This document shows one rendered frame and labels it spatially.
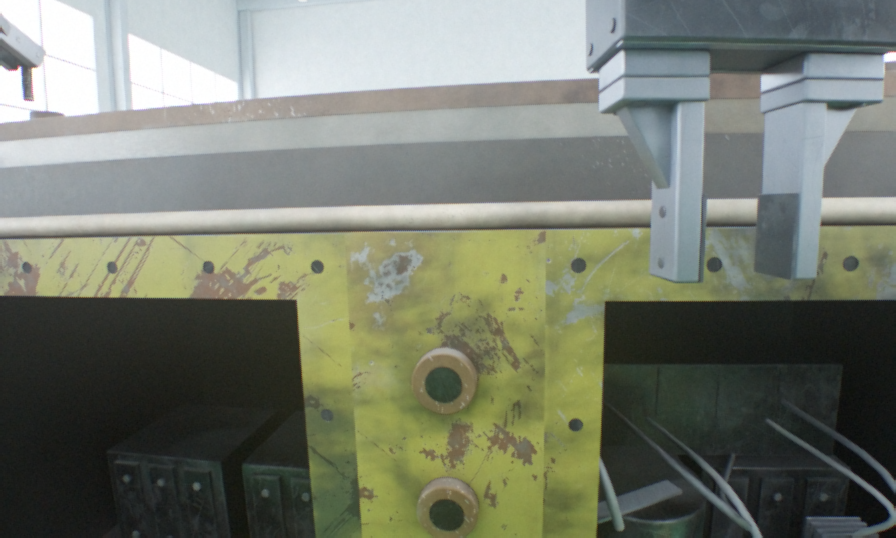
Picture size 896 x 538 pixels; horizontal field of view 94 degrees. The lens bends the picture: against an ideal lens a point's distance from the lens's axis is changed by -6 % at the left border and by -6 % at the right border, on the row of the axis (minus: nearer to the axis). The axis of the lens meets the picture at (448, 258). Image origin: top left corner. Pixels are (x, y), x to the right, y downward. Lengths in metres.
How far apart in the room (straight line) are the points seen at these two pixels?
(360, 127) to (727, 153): 0.34
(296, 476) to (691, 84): 0.68
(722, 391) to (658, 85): 0.59
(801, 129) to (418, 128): 0.30
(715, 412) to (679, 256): 0.56
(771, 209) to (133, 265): 0.48
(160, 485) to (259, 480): 0.17
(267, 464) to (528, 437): 0.46
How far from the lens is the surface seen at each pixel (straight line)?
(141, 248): 0.48
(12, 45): 0.71
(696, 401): 0.75
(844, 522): 0.81
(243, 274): 0.42
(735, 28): 0.23
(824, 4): 0.26
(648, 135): 0.22
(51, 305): 0.95
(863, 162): 0.53
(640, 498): 0.57
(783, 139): 0.26
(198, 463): 0.82
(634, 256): 0.36
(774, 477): 0.81
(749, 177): 0.48
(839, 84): 0.26
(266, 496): 0.77
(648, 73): 0.22
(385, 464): 0.42
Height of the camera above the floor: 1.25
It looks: 7 degrees down
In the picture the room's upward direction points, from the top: 1 degrees counter-clockwise
